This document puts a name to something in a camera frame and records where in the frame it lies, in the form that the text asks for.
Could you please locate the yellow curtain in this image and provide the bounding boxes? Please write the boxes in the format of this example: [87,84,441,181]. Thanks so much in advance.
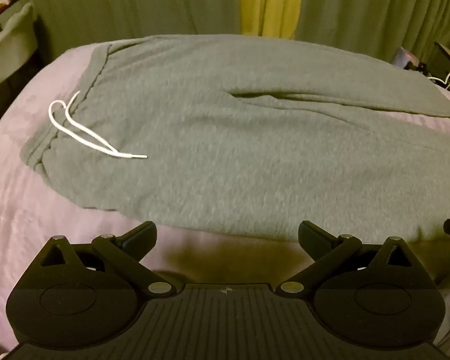
[240,0,302,39]

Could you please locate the white drawstring cord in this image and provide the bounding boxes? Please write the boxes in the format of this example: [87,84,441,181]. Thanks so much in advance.
[47,90,149,160]

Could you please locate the grey sweatpants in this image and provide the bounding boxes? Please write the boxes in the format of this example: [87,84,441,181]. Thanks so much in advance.
[21,35,450,242]

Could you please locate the grey cloth on furniture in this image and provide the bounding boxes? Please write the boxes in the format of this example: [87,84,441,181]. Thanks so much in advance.
[0,2,38,84]

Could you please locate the green curtain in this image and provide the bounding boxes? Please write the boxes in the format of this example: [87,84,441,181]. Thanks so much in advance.
[26,0,450,61]

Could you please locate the white cable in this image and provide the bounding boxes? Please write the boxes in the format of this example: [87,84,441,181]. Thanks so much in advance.
[427,70,450,91]

